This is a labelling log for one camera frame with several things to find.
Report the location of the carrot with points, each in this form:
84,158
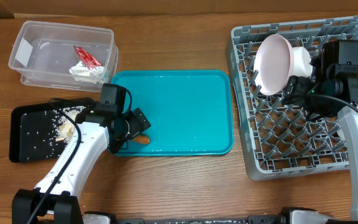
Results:
142,139

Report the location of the clear plastic waste bin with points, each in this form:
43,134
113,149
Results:
44,53

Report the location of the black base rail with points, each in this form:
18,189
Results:
287,215

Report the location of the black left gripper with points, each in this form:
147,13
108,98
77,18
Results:
138,123

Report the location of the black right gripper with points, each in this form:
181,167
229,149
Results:
293,94

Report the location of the red snack wrapper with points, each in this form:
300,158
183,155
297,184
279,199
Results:
88,60

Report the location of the teal serving tray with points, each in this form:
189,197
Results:
190,111

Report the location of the grey dishwasher rack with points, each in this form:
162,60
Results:
277,140

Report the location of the white tissue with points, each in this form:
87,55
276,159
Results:
82,73

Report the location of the black tray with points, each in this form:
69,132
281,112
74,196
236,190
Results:
17,153

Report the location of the pink plate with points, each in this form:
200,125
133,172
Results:
274,62

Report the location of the white bowl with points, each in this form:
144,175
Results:
301,63

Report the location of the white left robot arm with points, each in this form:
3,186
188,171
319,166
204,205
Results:
107,125

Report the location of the rice and peanuts food waste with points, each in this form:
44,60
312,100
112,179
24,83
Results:
45,130

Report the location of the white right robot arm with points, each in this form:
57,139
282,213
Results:
333,92

